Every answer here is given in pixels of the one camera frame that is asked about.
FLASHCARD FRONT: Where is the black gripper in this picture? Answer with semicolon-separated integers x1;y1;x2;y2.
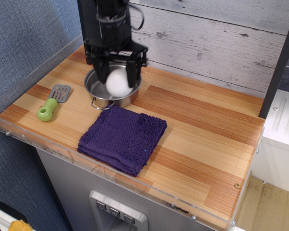
91;16;148;88

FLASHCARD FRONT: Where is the white toy mushroom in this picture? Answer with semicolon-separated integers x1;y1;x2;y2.
105;69;132;98

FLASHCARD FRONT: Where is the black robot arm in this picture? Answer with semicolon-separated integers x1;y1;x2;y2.
77;0;148;88

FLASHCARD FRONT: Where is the stainless steel pot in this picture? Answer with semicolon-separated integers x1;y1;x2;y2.
84;69;142;110

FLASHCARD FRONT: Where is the green grey toy spatula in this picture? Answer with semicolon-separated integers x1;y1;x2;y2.
37;84;71;122

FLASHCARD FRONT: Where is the purple folded cloth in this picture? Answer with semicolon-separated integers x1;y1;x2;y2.
77;106;167;176

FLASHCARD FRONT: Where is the clear acrylic guard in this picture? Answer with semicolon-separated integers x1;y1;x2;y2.
0;45;264;231

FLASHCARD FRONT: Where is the grey toy fridge cabinet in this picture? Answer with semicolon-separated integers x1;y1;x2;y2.
37;149;210;231

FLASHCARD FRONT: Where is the silver dispenser panel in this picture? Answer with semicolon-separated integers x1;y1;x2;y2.
89;190;149;231

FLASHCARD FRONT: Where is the white sink drainboard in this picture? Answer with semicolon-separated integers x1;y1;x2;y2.
263;90;289;145

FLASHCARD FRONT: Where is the black yellow object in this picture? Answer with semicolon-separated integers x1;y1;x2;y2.
0;202;34;231

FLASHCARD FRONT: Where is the dark left shelf post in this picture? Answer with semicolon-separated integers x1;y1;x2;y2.
77;0;102;65

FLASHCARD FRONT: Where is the dark shelf post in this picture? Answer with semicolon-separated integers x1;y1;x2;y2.
259;30;289;119
77;0;102;65

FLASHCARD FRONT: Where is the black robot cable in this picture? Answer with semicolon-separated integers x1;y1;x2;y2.
128;6;145;31

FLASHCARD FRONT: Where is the dark right shelf post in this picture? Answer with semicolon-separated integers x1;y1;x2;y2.
259;30;289;119

